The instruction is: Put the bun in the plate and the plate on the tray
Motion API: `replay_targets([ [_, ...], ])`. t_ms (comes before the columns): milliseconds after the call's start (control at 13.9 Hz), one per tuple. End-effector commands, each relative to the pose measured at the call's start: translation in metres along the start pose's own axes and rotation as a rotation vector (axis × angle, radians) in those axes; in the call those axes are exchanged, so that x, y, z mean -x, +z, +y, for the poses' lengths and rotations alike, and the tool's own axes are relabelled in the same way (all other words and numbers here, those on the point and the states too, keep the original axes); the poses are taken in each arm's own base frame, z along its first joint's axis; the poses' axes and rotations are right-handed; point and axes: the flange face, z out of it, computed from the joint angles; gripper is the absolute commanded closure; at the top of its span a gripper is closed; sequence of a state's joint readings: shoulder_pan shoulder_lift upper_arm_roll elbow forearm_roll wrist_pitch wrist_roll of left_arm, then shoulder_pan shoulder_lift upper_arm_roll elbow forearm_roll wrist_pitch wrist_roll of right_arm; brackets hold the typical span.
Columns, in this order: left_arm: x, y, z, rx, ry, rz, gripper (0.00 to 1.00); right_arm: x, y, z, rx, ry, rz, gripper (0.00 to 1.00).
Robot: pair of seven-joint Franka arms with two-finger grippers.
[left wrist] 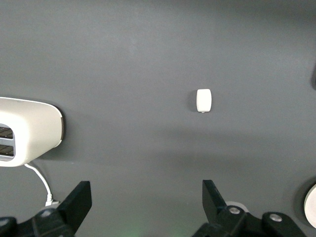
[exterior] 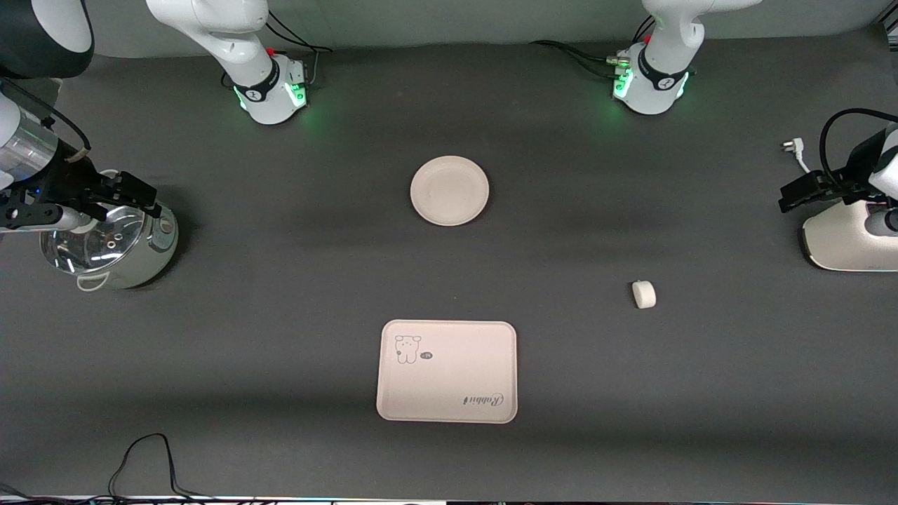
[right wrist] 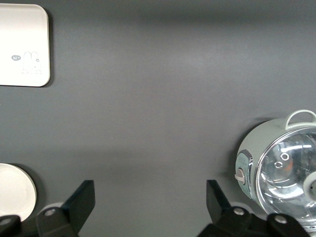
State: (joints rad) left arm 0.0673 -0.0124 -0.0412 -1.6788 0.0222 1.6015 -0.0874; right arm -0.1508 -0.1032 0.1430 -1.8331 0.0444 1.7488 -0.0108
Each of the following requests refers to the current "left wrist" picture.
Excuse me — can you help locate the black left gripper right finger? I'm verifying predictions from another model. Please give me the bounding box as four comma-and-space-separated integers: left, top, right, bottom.
191, 179, 307, 237

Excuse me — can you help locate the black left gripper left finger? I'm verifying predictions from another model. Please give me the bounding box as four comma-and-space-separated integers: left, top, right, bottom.
0, 181, 92, 237

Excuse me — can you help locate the round beige plate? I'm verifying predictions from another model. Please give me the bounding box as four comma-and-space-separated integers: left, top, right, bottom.
303, 183, 316, 228

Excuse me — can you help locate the small white bun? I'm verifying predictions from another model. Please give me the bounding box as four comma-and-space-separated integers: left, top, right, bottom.
197, 88, 212, 114

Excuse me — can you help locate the cream two-slot toaster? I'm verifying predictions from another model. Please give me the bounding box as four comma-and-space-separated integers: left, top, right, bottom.
0, 97, 66, 168

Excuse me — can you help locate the white power cable with plug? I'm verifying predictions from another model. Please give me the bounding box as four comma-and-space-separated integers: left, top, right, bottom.
24, 161, 61, 208

